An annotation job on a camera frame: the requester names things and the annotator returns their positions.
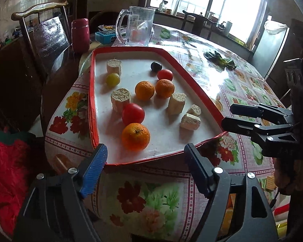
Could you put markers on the person's right forearm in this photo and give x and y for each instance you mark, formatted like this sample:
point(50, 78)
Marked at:
point(300, 216)

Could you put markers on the person's right hand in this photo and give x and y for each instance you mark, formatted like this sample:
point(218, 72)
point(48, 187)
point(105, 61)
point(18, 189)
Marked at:
point(285, 176)

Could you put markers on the small bottle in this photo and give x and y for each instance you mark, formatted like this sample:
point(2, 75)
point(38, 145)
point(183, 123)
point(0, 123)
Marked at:
point(161, 6)

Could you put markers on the dark red thermos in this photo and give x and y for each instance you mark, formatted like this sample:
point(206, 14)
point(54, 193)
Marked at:
point(80, 35)

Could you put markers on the white plastic bag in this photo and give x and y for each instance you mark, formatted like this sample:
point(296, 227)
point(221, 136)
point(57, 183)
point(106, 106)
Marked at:
point(275, 27)

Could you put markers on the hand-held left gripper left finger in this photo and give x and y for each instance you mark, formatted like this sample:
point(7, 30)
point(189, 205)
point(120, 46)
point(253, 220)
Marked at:
point(94, 171)

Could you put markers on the red rimmed white tray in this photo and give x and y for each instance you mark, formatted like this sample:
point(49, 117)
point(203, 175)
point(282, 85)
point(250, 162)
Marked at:
point(136, 65)

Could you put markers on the white kettle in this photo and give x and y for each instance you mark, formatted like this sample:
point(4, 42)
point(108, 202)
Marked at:
point(226, 28)

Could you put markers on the yellow green round fruit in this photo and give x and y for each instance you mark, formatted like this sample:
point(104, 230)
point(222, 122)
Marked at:
point(112, 79)

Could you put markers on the red tomato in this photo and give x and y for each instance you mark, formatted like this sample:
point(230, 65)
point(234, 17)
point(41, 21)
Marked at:
point(132, 114)
point(165, 74)

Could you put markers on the clear glass pitcher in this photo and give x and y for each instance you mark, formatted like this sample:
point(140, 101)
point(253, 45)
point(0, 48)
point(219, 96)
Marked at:
point(141, 22)

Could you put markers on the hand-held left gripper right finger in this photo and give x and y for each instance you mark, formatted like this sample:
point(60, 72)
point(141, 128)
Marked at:
point(195, 165)

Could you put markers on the dark purple plum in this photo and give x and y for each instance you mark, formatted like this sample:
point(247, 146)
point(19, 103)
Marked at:
point(156, 66)

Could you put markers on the orange mandarin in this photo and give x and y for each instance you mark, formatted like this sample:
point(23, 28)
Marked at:
point(135, 136)
point(144, 90)
point(165, 88)

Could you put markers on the grey refrigerator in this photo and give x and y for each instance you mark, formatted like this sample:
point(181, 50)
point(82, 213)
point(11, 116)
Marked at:
point(270, 53)

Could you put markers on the dark slim chair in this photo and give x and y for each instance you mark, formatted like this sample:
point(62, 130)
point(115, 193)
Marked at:
point(198, 24)

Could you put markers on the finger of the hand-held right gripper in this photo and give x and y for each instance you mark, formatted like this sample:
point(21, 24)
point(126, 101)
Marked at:
point(245, 109)
point(239, 126)

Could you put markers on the blue box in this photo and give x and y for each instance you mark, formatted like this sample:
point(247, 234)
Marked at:
point(103, 37)

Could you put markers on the dark wooden mirrored sideboard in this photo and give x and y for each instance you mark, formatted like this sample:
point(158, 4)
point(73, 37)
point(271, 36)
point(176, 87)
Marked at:
point(5, 80)

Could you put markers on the spray bottle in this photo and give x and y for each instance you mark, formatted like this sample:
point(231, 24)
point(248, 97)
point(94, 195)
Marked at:
point(211, 16)

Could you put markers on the wooden chair with curved rail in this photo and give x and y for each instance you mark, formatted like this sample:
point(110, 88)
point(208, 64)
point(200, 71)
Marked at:
point(50, 40)

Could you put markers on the dark rounded chair back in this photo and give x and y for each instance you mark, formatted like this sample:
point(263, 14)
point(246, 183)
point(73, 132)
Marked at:
point(98, 17)

